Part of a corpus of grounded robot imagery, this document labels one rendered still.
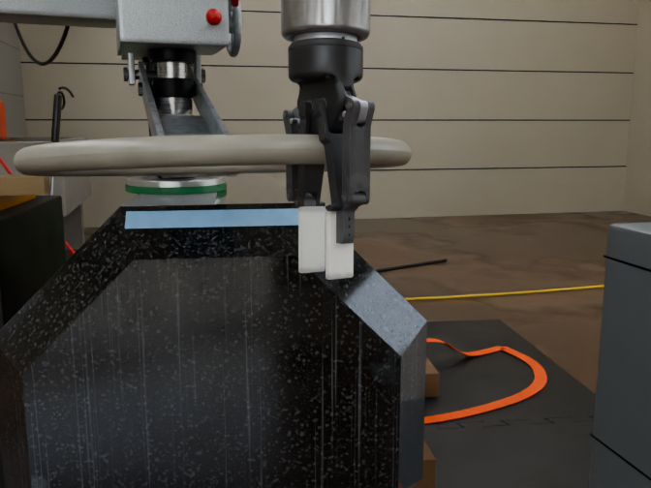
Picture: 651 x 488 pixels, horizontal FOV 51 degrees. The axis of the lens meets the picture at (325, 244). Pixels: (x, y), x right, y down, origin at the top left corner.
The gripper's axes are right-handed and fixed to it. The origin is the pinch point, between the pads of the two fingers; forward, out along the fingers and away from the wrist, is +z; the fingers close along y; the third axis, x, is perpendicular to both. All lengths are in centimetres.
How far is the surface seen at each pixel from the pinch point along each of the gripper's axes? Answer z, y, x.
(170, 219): 1, 58, -5
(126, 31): -35, 77, -4
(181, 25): -37, 74, -14
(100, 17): -51, 141, -16
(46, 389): 30, 63, 16
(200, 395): 32, 52, -7
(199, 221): 1, 55, -9
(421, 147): -35, 471, -426
